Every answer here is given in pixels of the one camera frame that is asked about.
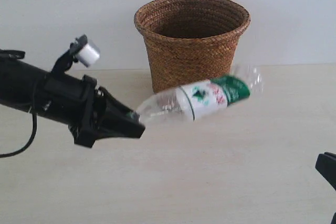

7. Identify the clear plastic water bottle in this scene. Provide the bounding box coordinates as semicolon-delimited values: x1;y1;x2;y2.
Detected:
131;65;264;126

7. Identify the woven brown wicker basket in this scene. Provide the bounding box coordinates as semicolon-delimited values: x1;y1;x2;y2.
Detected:
134;0;251;93

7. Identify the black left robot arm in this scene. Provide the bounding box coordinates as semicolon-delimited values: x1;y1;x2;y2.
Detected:
1;50;145;148

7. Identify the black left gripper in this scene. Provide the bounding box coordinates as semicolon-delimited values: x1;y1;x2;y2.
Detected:
68;74;145;148

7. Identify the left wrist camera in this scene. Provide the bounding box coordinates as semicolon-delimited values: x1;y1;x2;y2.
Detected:
51;34;100;74

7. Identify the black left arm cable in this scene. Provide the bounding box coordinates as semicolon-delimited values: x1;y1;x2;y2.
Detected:
0;112;37;158

